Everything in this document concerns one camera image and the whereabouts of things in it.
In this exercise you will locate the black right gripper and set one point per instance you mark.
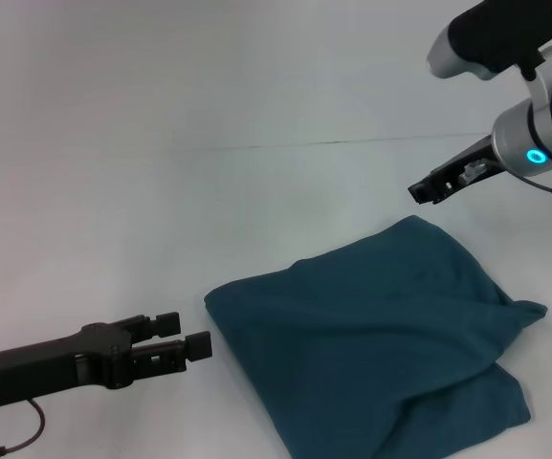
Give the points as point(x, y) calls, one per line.
point(467, 160)

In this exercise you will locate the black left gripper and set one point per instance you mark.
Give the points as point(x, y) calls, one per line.
point(50, 365)

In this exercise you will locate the teal blue shirt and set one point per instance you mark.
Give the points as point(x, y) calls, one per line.
point(376, 344)

